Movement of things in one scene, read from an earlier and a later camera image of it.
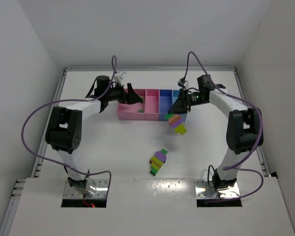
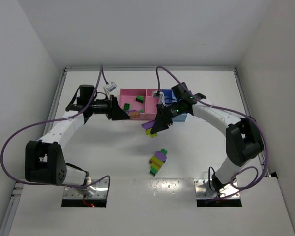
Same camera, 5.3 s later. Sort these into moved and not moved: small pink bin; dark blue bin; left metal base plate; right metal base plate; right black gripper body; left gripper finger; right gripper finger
Moved: right gripper finger; right black gripper body; left gripper finger
Not moved: right metal base plate; left metal base plate; dark blue bin; small pink bin
